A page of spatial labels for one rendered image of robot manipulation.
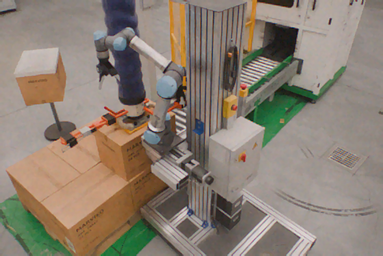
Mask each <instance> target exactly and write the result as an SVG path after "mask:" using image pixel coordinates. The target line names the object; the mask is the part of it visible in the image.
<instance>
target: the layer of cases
mask: <svg viewBox="0 0 383 256"><path fill-rule="evenodd" d="M63 147H64V145H63V144H62V143H61V138H60V139H59V140H57V141H55V142H53V143H51V144H50V145H48V146H45V147H44V148H42V149H40V150H38V151H36V152H35V153H32V154H31V155H29V156H27V157H26V158H25V159H22V160H21V161H19V162H17V163H15V164H13V165H12V166H8V167H7V168H5V171H6V172H7V174H8V177H9V178H10V181H11V182H12V185H13V186H14V188H15V190H16V193H17V194H18V197H19V199H20V200H22V202H23V203H24V204H26V206H28V208H30V210H31V211H32V212H33V213H34V214H35V215H37V217H39V219H41V221H42V222H43V223H44V224H45V225H46V226H47V227H48V228H50V230H52V232H54V234H55V235H56V236H57V237H58V238H59V239H60V240H61V241H62V242H63V243H64V244H65V245H66V246H67V247H68V248H69V249H70V250H71V251H72V252H73V253H74V254H75V255H76V256H85V255H86V254H87V253H88V252H90V251H91V250H92V249H93V248H94V247H95V246H96V245H97V244H98V243H99V242H100V241H101V240H103V239H104V238H106V237H107V236H108V235H109V234H110V233H112V232H113V231H114V230H115V229H117V227H118V226H119V225H121V224H122V223H123V222H124V221H125V220H126V219H127V218H130V217H131V216H132V215H133V214H134V213H135V212H136V211H137V210H138V209H139V208H140V207H142V206H143V205H144V204H145V203H147V202H148V201H149V200H150V199H152V198H153V197H154V196H155V195H156V194H157V193H158V192H160V191H161V190H162V189H163V188H164V187H166V186H167V183H166V182H164V181H163V180H160V178H158V177H157V176H156V175H154V173H153V172H152V168H151V166H150V167H148V168H147V169H146V170H144V171H142V172H141V173H140V174H138V175H136V177H134V178H132V180H130V181H125V180H124V179H122V178H121V177H120V176H118V174H117V173H116V172H114V171H113V170H112V169H111V168H110V167H108V166H107V165H106V164H105V163H102V161H101V159H100V155H99V152H98V147H97V144H96V139H95V135H94V133H92V134H90V135H88V136H87V137H85V138H83V139H82V140H80V141H79V142H78V144H77V145H75V146H74V147H73V148H69V149H67V148H68V147H69V146H65V147H64V149H63V150H65V149H67V150H66V151H64V153H63V151H62V148H63Z"/></svg>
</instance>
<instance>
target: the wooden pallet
mask: <svg viewBox="0 0 383 256"><path fill-rule="evenodd" d="M169 187H170V186H169V185H167V186H166V187H164V188H163V189H162V190H161V191H160V192H158V193H157V194H156V195H155V196H154V197H153V198H152V199H150V200H149V201H148V202H150V201H151V200H153V199H154V198H155V197H157V196H159V195H160V194H161V193H162V192H164V191H165V190H167V189H168V188H169ZM20 201H21V203H22V206H23V208H24V209H25V210H26V211H27V212H28V213H30V212H31V213H32V214H33V215H34V216H35V217H36V218H37V219H38V220H39V221H40V222H41V223H42V224H43V225H44V228H45V229H46V231H47V233H48V234H49V235H50V236H51V237H52V238H53V239H54V240H55V241H56V240H59V241H60V242H61V243H62V244H63V245H64V246H65V247H66V248H67V249H68V250H69V251H70V252H71V253H72V254H73V255H74V256H76V255H75V254H74V253H73V252H72V251H71V250H70V249H69V248H68V247H67V246H66V245H65V244H64V243H63V242H62V241H61V240H60V239H59V238H58V237H57V236H56V235H55V234H54V232H52V230H50V228H48V227H47V226H46V225H45V224H44V223H43V222H42V221H41V219H39V217H37V215H35V214H34V213H33V212H32V211H31V210H30V208H28V206H26V204H24V203H23V202H22V200H20ZM148 202H147V203H148ZM147 203H145V204H147ZM145 204H144V205H145ZM144 205H143V206H144ZM140 218H142V216H141V213H140V208H139V209H138V210H137V211H136V212H135V213H134V214H133V215H132V216H131V217H130V218H127V219H126V220H125V221H124V222H123V223H122V224H121V225H119V226H118V227H117V229H115V230H114V231H113V232H112V233H110V234H109V235H108V236H107V237H106V238H104V239H103V240H101V241H100V242H99V243H98V244H97V245H96V246H95V247H94V248H93V249H92V250H91V251H90V252H88V253H87V254H86V255H85V256H99V255H100V254H101V253H103V252H104V251H105V250H106V249H107V248H109V247H110V246H111V245H112V244H113V243H114V242H115V241H116V240H117V239H118V238H120V237H121V236H122V235H123V234H125V233H126V232H127V231H128V230H129V229H130V228H131V227H132V226H133V225H134V224H135V223H136V222H137V221H138V220H139V219H140Z"/></svg>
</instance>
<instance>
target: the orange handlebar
mask: <svg viewBox="0 0 383 256"><path fill-rule="evenodd" d="M147 102H149V99H148V98H146V99H145V101H144V104H145V103H147ZM177 107H178V105H177V104H176V105H174V106H172V107H171V108H170V109H169V110H168V112H170V111H172V110H174V109H176V108H177ZM143 110H146V111H147V112H149V113H150V114H152V115H153V114H154V112H153V111H152V110H149V109H148V108H146V107H143ZM128 112H129V111H128V110H125V111H123V112H122V113H120V114H119V115H117V116H116V115H115V116H116V118H119V117H120V116H122V115H124V114H126V113H128ZM106 124H107V123H106V122H103V119H102V120H100V121H96V122H95V123H92V125H90V126H89V128H91V129H92V128H94V127H96V129H99V128H101V127H102V126H103V125H106ZM81 134H82V133H81V132H80V131H78V132H76V133H74V134H73V135H74V136H75V137H76V138H77V137H79V136H80V135H81Z"/></svg>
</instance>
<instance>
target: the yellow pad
mask: <svg viewBox="0 0 383 256"><path fill-rule="evenodd" d="M145 117H147V118H148V120H146V121H144V122H142V123H139V122H137V121H135V122H134V123H131V124H132V125H133V128H131V129H129V128H125V129H124V128H122V129H123V130H124V131H126V132H127V133H128V134H130V135H131V134H132V133H134V132H136V131H137V130H138V129H141V128H142V127H145V126H147V125H148V123H149V121H150V120H152V118H153V115H152V114H147V115H145Z"/></svg>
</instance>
